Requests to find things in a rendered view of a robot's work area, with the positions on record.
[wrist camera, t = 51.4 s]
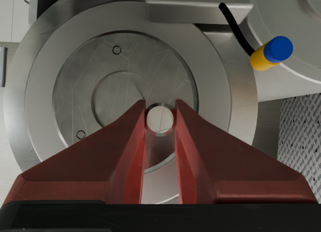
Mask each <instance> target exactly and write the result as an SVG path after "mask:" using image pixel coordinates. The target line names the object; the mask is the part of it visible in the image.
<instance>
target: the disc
mask: <svg viewBox="0 0 321 232"><path fill-rule="evenodd" d="M111 1H118V0H58V1H57V2H56V3H55V4H53V5H52V6H51V7H49V8H48V9H47V10H46V11H45V12H44V13H43V14H42V15H41V16H40V17H39V18H38V19H37V20H36V21H35V22H34V24H33V25H32V26H31V27H30V29H29V30H28V31H27V33H26V34H25V36H24V37H23V39H22V40H21V42H20V44H19V46H18V48H17V50H16V52H15V54H14V56H13V59H12V62H11V65H10V68H9V71H8V75H7V79H6V85H5V91H4V120H5V127H6V132H7V137H8V140H9V143H10V147H11V150H12V152H13V155H14V157H15V159H16V162H17V163H18V165H19V167H20V169H21V171H22V172H24V171H26V170H28V169H30V168H31V167H33V166H35V165H37V164H39V163H40V162H41V161H40V159H39V157H38V155H37V154H36V152H35V150H34V148H33V145H32V143H31V140H30V137H29V134H28V131H27V126H26V121H25V113H24V97H25V88H26V83H27V79H28V75H29V72H30V69H31V67H32V64H33V62H34V60H35V58H36V56H37V54H38V52H39V51H40V49H41V47H42V46H43V44H44V43H45V41H46V40H47V39H48V38H49V37H50V35H51V34H52V33H53V32H54V31H55V30H56V29H57V28H58V27H59V26H60V25H62V24H63V23H64V22H65V21H67V20H68V19H70V18H71V17H73V16H74V15H76V14H78V13H79V12H81V11H83V10H86V9H88V8H90V7H93V6H96V5H98V4H102V3H106V2H111ZM139 1H145V0H139ZM194 24H195V25H196V26H197V27H199V28H200V29H201V30H202V31H203V32H204V33H205V35H206V36H207V37H208V38H209V39H210V41H211V42H212V43H213V45H214V46H215V48H216V49H217V51H218V53H219V55H220V57H221V59H222V61H223V63H224V65H225V68H226V71H227V74H228V78H229V82H230V87H231V94H232V114H231V121H230V127H229V131H228V133H229V134H231V135H233V136H234V137H236V138H238V139H240V140H242V141H243V142H245V143H247V144H249V145H252V141H253V139H254V135H255V130H256V124H257V113H258V98H257V85H256V80H255V75H254V71H253V68H252V66H251V63H250V60H249V57H248V55H247V53H246V52H245V51H244V49H243V48H242V47H241V45H240V44H239V42H238V41H237V39H236V37H235V36H234V34H233V32H232V30H231V28H230V26H229V24H205V23H194Z"/></svg>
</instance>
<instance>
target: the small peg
mask: <svg viewBox="0 0 321 232"><path fill-rule="evenodd" d="M175 126H176V112H175V111H174V109H173V108H172V107H171V106H170V105H168V104H166V103H161V102H158V103H154V104H152V105H150V106H149V107H148V108H147V109H146V111H145V128H146V130H147V131H148V132H149V133H151V134H152V135H155V136H166V135H168V134H170V133H171V132H172V131H173V130H174V128H175Z"/></svg>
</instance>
